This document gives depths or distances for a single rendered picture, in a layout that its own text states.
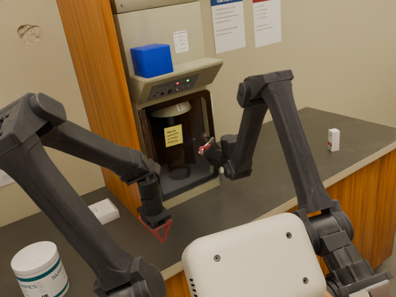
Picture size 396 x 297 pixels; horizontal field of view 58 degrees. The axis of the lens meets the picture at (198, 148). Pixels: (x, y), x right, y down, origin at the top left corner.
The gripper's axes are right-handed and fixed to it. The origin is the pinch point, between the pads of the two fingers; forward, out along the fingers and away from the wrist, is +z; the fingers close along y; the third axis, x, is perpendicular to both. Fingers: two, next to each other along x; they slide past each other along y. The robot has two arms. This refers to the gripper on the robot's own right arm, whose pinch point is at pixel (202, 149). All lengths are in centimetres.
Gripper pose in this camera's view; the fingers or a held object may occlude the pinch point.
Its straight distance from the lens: 141.1
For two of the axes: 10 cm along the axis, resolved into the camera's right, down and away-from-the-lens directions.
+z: -5.8, -2.6, 7.7
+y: -5.3, -6.0, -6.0
